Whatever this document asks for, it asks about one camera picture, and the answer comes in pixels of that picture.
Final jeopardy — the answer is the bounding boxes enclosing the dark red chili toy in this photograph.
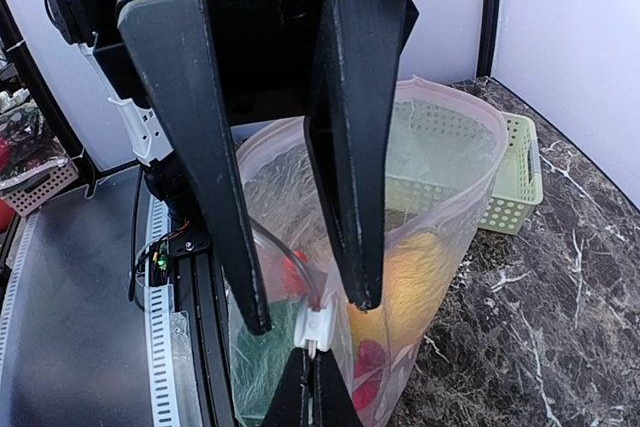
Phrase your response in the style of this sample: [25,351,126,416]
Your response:
[352,339,389,413]

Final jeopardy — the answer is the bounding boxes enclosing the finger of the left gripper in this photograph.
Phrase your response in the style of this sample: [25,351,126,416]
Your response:
[305,0,407,311]

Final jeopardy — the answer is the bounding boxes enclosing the white slotted cable duct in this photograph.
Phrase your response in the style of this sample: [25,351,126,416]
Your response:
[1,194,181,426]

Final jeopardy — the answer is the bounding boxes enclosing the left black frame post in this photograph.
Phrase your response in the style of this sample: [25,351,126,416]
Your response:
[476,0,501,77]

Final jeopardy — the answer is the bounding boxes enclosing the beige perforated plastic basket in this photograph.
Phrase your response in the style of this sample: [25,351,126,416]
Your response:
[384,99,545,238]

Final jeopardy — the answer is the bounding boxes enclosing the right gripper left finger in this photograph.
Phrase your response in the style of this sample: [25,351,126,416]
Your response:
[261,348,310,427]

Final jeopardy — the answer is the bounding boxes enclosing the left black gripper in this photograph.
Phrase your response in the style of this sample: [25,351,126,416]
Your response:
[34,0,426,337]

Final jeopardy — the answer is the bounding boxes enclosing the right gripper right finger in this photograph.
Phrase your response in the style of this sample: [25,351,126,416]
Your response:
[313,350,359,427]

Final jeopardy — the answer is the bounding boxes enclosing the red pepper toy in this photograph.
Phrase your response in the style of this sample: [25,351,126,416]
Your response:
[283,257,307,298]

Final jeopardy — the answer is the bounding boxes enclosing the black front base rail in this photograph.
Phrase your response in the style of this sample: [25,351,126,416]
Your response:
[168,220,236,426]

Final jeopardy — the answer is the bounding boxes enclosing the clear zip top bag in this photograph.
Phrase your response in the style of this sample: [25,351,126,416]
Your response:
[229,78,508,426]

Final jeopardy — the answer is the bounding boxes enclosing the pink perforated storage basket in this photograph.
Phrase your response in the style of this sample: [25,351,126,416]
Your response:
[1,161,79,217]

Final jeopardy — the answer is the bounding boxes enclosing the white bok choy toy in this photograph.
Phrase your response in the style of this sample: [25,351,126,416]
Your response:
[229,297,306,426]

